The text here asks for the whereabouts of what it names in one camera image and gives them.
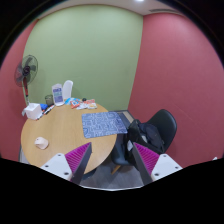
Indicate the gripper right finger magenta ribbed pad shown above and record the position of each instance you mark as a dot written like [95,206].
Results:
[152,166]

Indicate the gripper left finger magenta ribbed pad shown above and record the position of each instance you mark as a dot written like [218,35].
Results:
[70,166]

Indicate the blue patterned mouse pad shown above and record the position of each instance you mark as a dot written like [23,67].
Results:
[102,124]

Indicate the black backpack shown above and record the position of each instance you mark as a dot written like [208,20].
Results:
[144,134]

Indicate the round wooden table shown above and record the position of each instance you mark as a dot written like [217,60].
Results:
[62,128]

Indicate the black plastic chair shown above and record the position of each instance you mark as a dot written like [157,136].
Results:
[166,124]

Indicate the orange snack packets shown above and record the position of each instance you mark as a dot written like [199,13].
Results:
[80,104]

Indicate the black marker pen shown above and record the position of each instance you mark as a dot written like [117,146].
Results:
[49,109]

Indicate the white tissue box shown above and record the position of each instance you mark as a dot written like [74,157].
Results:
[33,111]

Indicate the dark green cup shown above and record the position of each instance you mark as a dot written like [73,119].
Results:
[49,100]

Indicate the white bottle with blue label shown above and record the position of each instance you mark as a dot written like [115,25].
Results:
[57,94]

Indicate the white plastic jug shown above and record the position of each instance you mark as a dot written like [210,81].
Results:
[67,89]

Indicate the black standing fan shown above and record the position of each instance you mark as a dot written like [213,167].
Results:
[25,73]

